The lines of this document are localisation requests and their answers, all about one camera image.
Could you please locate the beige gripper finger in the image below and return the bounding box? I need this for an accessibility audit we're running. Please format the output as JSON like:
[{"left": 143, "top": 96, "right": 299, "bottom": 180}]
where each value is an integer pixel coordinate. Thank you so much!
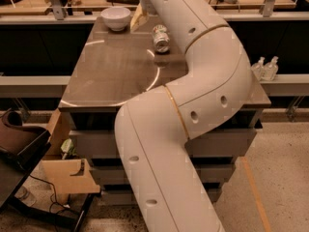
[{"left": 130, "top": 5, "right": 149, "bottom": 32}]

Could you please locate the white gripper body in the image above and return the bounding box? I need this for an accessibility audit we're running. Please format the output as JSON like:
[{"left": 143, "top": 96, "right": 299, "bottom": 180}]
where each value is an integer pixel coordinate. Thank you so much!
[{"left": 140, "top": 0, "right": 157, "bottom": 15}]

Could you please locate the silver green 7up can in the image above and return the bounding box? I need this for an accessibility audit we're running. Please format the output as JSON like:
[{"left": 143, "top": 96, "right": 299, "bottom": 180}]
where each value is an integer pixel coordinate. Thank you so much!
[{"left": 152, "top": 24, "right": 170, "bottom": 53}]

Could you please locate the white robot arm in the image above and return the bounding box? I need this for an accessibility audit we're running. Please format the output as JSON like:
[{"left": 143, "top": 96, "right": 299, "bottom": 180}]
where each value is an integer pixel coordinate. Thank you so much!
[{"left": 115, "top": 0, "right": 253, "bottom": 232}]

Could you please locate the white ceramic bowl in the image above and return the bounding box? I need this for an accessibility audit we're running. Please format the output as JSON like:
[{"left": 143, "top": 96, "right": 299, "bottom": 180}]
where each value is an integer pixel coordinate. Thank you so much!
[{"left": 100, "top": 7, "right": 130, "bottom": 31}]

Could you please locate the grey drawer cabinet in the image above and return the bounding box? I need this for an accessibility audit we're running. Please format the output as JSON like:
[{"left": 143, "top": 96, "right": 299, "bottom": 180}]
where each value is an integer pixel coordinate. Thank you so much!
[{"left": 59, "top": 16, "right": 270, "bottom": 192}]

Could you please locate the left clear pump bottle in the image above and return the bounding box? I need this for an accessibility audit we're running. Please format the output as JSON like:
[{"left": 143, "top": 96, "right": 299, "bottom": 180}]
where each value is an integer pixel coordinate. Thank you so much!
[{"left": 251, "top": 57, "right": 265, "bottom": 80}]

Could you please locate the clear pump bottle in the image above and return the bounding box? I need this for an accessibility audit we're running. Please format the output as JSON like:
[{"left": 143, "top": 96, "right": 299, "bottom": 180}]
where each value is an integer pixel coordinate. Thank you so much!
[
  {"left": 251, "top": 57, "right": 265, "bottom": 80},
  {"left": 262, "top": 56, "right": 278, "bottom": 81}
]

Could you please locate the right clear pump bottle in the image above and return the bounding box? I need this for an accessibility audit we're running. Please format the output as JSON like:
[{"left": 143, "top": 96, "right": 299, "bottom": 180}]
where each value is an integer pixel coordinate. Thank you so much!
[{"left": 262, "top": 56, "right": 278, "bottom": 81}]

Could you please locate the green white small packet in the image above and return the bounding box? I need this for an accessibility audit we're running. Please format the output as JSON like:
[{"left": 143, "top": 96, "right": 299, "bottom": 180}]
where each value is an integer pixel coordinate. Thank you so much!
[{"left": 61, "top": 138, "right": 75, "bottom": 159}]

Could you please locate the top grey drawer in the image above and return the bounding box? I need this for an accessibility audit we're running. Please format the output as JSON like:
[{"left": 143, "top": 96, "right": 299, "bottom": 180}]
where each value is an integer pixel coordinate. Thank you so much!
[{"left": 70, "top": 129, "right": 257, "bottom": 159}]

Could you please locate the grey drawer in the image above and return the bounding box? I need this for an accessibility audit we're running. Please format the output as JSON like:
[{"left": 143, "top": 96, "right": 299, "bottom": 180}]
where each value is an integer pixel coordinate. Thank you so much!
[
  {"left": 102, "top": 188, "right": 222, "bottom": 206},
  {"left": 91, "top": 164, "right": 235, "bottom": 186},
  {"left": 70, "top": 129, "right": 257, "bottom": 159}
]

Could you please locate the middle grey drawer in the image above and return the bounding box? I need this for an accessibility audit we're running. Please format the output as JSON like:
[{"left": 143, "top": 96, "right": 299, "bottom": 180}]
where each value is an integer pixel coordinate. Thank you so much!
[{"left": 91, "top": 164, "right": 235, "bottom": 186}]

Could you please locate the beige cardboard piece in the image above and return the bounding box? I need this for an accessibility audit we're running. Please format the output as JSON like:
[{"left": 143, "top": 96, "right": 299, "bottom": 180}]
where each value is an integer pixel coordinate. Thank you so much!
[{"left": 42, "top": 109, "right": 100, "bottom": 204}]

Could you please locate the dark brown tray cart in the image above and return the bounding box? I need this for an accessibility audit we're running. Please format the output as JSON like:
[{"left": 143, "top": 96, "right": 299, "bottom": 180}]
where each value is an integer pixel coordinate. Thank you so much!
[{"left": 0, "top": 109, "right": 95, "bottom": 232}]

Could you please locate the bottom grey drawer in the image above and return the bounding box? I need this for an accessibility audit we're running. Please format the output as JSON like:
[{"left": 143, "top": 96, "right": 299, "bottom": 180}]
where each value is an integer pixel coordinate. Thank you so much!
[{"left": 102, "top": 188, "right": 222, "bottom": 206}]

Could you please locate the black floor cable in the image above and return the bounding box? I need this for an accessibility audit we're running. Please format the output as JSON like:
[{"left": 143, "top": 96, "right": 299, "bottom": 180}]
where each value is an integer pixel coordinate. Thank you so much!
[{"left": 29, "top": 173, "right": 81, "bottom": 216}]

